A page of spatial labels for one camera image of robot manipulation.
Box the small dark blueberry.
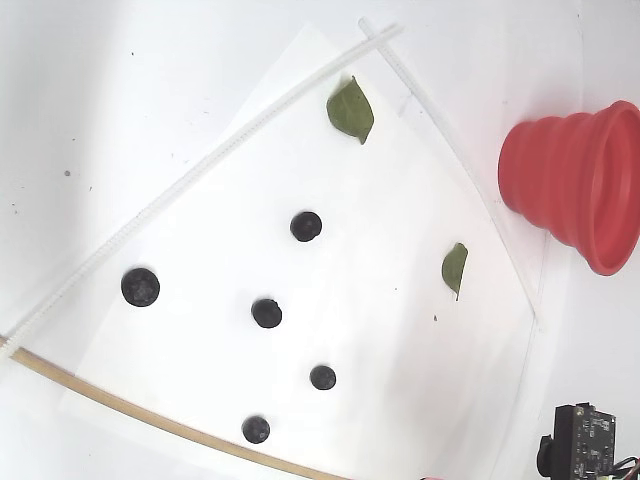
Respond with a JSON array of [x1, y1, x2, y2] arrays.
[[289, 210, 323, 243], [250, 298, 283, 330], [308, 364, 337, 391], [241, 415, 272, 445]]

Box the red collapsible silicone cup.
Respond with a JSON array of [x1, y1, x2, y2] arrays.
[[497, 99, 640, 277]]

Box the white paper sheet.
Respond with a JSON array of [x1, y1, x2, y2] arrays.
[[57, 18, 539, 480]]

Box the large green leaf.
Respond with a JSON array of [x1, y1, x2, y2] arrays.
[[325, 74, 375, 146]]

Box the small narrow green leaf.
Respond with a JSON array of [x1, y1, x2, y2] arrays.
[[440, 242, 469, 302]]

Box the large dark blueberry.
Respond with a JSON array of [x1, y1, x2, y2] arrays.
[[120, 267, 162, 308]]

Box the long white ridged rod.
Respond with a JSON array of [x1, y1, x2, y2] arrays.
[[357, 16, 546, 326], [0, 22, 405, 364]]

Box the long wooden dowel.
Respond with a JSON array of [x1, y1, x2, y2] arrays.
[[0, 334, 354, 480]]

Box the coloured camera wires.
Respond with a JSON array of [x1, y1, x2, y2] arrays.
[[613, 455, 640, 480]]

